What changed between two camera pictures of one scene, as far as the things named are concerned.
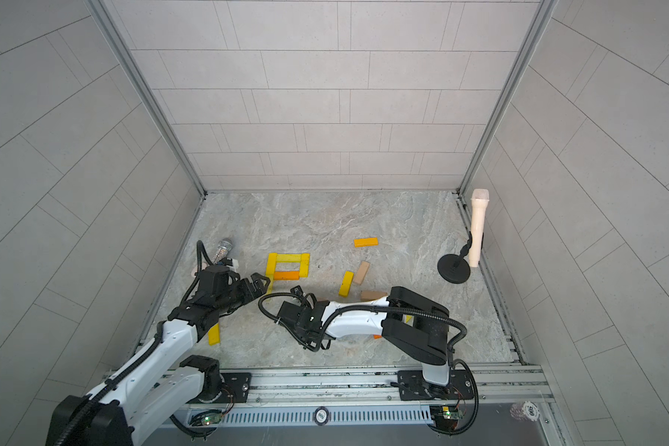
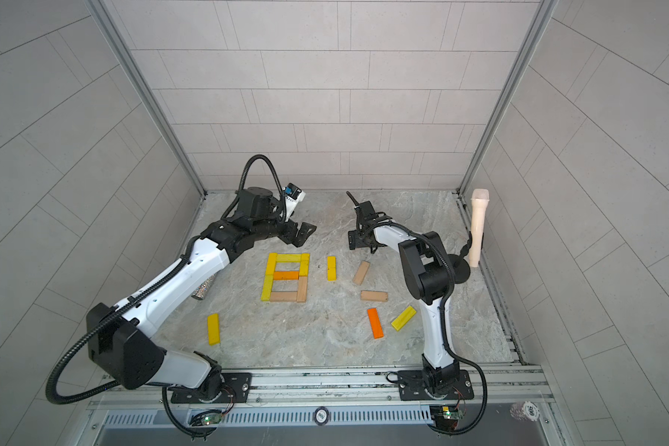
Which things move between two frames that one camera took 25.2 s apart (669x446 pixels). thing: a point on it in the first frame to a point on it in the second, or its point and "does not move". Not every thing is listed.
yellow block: x=271 y=262 does not move
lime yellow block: x=289 y=257 does not move
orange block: x=286 y=275 does not move
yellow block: x=345 y=287 to x=332 y=268
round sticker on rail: x=321 y=415 does not move
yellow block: x=214 y=334 does not move
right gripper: x=298 y=336 to x=360 y=239
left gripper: x=250 y=294 to x=290 y=238
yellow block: x=305 y=265 does not move
